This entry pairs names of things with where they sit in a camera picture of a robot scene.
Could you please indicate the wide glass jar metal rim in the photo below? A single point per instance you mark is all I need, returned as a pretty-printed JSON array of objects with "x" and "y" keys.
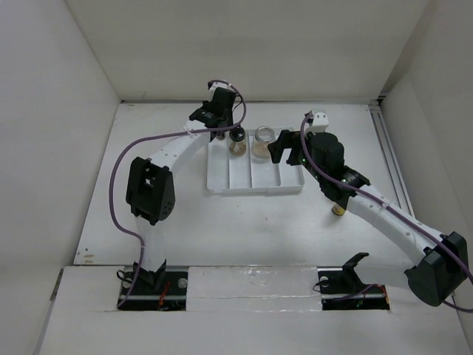
[{"x": 263, "y": 136}]

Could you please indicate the aluminium rail on right wall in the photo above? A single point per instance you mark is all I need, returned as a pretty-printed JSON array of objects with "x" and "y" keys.
[{"x": 401, "y": 193}]

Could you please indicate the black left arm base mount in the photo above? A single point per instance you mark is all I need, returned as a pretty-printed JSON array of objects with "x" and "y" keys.
[{"x": 162, "y": 290}]

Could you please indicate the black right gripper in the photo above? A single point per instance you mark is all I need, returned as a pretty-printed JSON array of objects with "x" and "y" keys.
[{"x": 287, "y": 139}]

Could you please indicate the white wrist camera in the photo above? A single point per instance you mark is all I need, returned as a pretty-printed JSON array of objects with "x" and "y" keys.
[
  {"x": 218, "y": 83},
  {"x": 317, "y": 121}
]

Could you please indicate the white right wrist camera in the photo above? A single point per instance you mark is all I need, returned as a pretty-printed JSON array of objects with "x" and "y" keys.
[{"x": 317, "y": 121}]

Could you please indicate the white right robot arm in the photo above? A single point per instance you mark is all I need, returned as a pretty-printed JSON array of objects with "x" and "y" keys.
[{"x": 440, "y": 261}]

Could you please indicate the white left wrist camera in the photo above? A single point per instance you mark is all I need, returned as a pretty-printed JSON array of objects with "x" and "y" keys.
[{"x": 218, "y": 83}]

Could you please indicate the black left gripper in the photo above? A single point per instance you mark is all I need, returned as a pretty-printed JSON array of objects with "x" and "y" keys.
[{"x": 228, "y": 121}]

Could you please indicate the small beige-capped bottle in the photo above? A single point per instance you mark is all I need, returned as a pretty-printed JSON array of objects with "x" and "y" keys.
[{"x": 338, "y": 210}]

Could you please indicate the white divided plastic tray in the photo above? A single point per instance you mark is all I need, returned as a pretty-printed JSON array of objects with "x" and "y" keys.
[{"x": 248, "y": 174}]

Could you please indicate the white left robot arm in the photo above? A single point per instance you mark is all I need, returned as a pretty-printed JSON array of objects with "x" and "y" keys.
[{"x": 150, "y": 189}]

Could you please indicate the black-capped glass condiment bottle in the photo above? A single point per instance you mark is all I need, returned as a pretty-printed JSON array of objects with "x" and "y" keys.
[{"x": 237, "y": 145}]

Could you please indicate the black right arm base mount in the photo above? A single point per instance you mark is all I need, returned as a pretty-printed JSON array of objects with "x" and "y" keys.
[{"x": 341, "y": 289}]

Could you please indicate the small dark spice shaker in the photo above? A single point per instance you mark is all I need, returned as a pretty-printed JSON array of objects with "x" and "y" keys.
[{"x": 220, "y": 136}]

